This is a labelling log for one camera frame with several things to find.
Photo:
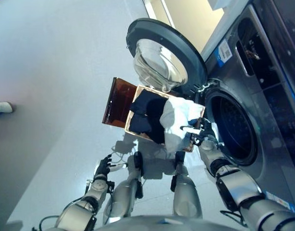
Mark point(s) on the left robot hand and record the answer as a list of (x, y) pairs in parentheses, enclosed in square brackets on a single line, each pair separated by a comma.
[(102, 168)]

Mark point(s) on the silver robot leg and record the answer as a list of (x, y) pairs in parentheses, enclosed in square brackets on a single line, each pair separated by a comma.
[(186, 192), (123, 192)]

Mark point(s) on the energy label sticker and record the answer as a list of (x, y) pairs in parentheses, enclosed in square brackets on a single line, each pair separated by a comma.
[(279, 201)]

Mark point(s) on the left silver robot leg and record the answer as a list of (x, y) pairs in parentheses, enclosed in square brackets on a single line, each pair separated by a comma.
[(123, 192)]

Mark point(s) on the grey robot torso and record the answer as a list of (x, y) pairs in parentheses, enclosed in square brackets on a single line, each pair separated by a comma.
[(162, 225)]

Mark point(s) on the round glass washer door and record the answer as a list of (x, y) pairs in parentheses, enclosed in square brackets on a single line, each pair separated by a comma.
[(162, 43)]

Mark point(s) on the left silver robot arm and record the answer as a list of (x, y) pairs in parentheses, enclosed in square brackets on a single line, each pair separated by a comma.
[(75, 216)]

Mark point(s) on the amber translucent acrylic stool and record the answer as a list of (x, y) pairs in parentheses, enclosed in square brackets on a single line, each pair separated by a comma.
[(118, 101)]

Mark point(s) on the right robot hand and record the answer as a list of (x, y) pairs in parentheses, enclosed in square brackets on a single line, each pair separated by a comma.
[(206, 131)]

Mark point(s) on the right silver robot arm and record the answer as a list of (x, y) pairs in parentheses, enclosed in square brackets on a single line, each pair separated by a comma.
[(236, 183)]

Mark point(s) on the rectangular wicker laundry basket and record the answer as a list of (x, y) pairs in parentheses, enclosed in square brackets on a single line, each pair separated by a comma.
[(131, 120)]

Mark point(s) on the right silver robot leg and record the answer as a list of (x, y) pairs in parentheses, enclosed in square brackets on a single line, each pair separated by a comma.
[(186, 192)]

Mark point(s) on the blue and white sticker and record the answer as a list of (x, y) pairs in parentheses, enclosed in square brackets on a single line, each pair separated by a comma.
[(224, 51)]

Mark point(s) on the grey front-load washing machine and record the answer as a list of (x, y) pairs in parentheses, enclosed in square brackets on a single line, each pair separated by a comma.
[(262, 120)]

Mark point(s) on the white garment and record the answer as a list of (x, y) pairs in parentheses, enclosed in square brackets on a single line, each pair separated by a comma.
[(176, 113)]

